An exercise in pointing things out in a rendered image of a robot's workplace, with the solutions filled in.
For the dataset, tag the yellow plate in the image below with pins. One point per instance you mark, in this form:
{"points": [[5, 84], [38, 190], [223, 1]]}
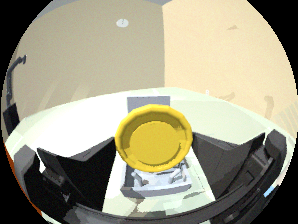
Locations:
{"points": [[153, 138]]}

